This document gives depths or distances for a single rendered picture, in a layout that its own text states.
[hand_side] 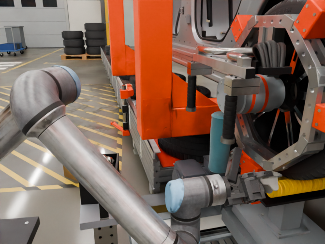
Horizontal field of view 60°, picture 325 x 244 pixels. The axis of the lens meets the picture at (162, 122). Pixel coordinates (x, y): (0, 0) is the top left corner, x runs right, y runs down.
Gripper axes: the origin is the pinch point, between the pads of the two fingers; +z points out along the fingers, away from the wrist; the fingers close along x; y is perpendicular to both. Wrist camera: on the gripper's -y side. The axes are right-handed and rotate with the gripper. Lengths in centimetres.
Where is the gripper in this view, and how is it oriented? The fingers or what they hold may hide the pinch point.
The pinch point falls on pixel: (277, 174)
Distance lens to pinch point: 99.2
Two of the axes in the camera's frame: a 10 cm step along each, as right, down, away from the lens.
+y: 1.7, 8.9, -4.1
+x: 1.7, -4.4, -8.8
